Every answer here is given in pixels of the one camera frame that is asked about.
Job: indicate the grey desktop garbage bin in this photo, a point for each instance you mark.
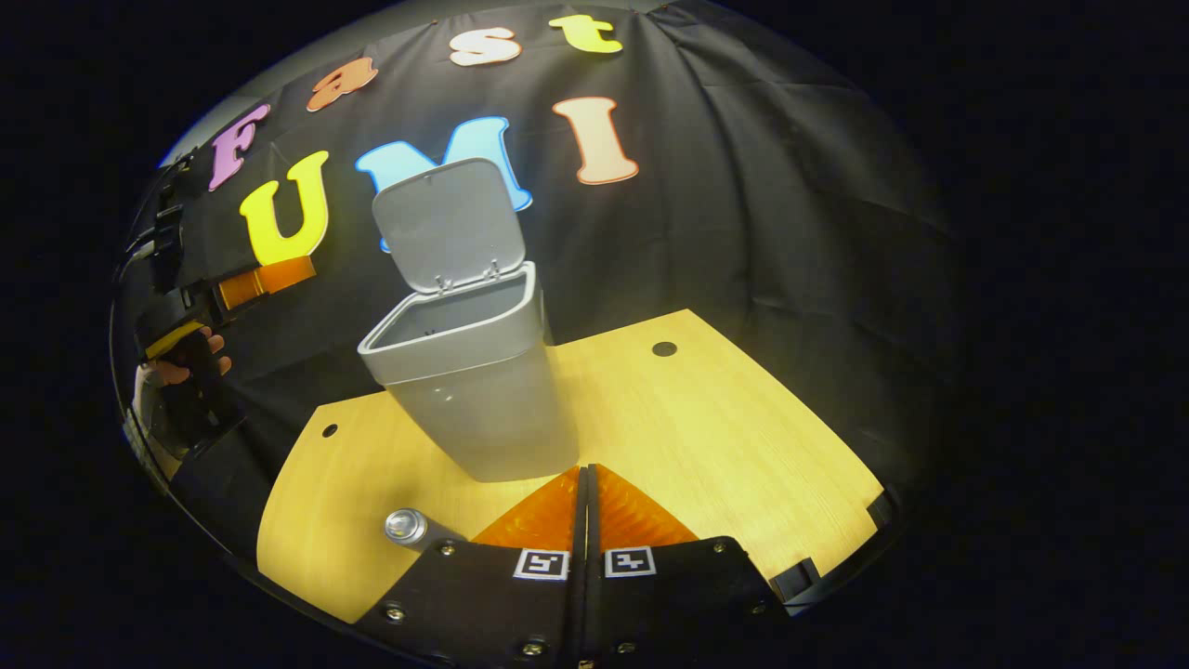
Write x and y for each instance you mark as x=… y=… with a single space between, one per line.
x=492 y=400

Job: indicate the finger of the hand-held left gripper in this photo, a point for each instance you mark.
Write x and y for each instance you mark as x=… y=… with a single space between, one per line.
x=269 y=279

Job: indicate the black backdrop cloth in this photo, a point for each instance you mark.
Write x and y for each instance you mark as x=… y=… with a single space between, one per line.
x=743 y=214

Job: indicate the black desk edge clamp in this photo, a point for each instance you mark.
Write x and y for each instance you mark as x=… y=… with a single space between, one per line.
x=882 y=509
x=796 y=579

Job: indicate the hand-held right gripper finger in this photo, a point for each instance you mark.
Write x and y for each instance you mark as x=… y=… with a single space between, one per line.
x=579 y=595
x=593 y=604

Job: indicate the silver pop can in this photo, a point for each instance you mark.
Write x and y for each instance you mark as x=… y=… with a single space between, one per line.
x=407 y=526

